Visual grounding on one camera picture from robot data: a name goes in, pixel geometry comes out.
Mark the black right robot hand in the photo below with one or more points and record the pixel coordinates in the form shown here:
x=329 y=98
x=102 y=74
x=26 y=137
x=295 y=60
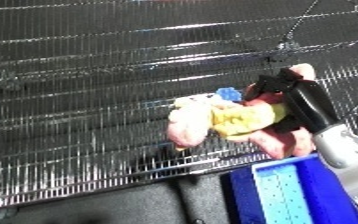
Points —
x=309 y=100

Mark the pink and yellow soft toy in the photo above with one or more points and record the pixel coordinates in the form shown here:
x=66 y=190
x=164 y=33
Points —
x=240 y=120

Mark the pale right robot arm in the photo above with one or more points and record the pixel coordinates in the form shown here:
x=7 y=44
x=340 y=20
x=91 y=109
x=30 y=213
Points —
x=347 y=156

